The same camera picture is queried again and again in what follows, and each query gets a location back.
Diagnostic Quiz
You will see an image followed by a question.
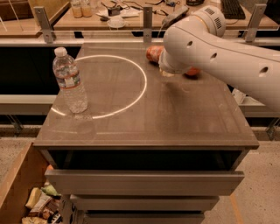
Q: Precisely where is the red coke can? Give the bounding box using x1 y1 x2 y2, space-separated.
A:
146 45 164 63

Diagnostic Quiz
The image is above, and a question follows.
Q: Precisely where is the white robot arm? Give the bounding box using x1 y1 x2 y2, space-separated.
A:
159 6 280 112

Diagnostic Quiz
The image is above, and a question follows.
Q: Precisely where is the clear plastic water bottle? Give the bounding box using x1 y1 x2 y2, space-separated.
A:
52 47 88 114

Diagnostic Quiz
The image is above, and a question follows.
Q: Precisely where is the orange juice bottle right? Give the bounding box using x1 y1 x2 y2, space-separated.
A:
80 0 92 18

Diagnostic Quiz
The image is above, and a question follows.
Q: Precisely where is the orange juice bottle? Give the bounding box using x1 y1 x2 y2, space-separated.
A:
80 0 92 18
70 0 82 18

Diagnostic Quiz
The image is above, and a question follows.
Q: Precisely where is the orange juice bottle left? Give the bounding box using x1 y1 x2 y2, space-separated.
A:
70 0 82 18

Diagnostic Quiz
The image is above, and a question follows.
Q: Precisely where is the red apple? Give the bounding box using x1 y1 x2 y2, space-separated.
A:
185 67 200 76

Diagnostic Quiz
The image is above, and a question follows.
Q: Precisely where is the grey power strip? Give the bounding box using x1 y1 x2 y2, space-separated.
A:
162 5 189 28

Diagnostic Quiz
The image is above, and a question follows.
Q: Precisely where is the white bowl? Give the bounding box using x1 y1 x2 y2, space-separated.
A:
107 17 126 29

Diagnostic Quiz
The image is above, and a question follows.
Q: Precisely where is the grey drawer cabinet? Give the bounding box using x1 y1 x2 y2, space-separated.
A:
34 43 258 224

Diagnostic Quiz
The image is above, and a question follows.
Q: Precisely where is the black keyboard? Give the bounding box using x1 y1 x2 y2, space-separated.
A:
220 0 246 19

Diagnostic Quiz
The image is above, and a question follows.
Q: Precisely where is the wooden background desk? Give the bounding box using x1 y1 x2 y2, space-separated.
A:
54 0 278 31

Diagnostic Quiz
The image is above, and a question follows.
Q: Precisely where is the middle grey drawer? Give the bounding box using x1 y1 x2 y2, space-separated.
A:
70 194 219 212

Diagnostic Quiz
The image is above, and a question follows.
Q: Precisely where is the grey drawer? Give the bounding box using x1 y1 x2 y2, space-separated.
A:
70 194 219 212
45 169 244 196
84 213 205 224

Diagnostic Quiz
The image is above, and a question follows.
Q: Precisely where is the top grey drawer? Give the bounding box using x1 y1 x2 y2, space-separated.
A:
45 169 244 196

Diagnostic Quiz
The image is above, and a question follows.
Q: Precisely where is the bottom grey drawer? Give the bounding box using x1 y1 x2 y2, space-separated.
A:
84 213 205 224

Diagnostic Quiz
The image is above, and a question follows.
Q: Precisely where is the green snack bag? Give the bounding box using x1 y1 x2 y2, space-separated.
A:
41 185 61 197

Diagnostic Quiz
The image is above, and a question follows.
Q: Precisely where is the yellow snack bag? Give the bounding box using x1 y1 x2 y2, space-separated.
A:
25 187 41 209

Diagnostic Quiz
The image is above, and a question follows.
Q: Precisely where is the wooden snack box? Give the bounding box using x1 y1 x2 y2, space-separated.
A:
0 143 49 224

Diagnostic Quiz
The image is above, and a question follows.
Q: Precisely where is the middle metal rail bracket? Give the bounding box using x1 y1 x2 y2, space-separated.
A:
143 6 152 43

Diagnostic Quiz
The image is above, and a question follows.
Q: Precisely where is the metal rail bracket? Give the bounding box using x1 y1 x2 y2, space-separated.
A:
242 3 267 43
34 6 55 44
143 6 152 43

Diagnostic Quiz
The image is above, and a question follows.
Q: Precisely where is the right metal rail bracket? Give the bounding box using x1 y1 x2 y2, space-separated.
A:
242 3 267 43

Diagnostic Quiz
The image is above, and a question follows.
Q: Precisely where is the left metal rail bracket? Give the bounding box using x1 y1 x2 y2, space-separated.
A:
34 6 55 44

